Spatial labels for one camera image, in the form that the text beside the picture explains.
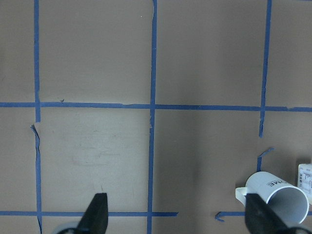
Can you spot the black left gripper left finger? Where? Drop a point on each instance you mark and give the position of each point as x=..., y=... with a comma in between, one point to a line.
x=95, y=218

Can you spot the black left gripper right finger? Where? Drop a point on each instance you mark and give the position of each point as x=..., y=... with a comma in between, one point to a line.
x=261, y=219

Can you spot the white mug with HOME text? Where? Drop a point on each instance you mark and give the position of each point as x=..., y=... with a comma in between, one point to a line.
x=287, y=201

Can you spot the blue white milk carton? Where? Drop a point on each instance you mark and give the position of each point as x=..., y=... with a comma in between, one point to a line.
x=305, y=179

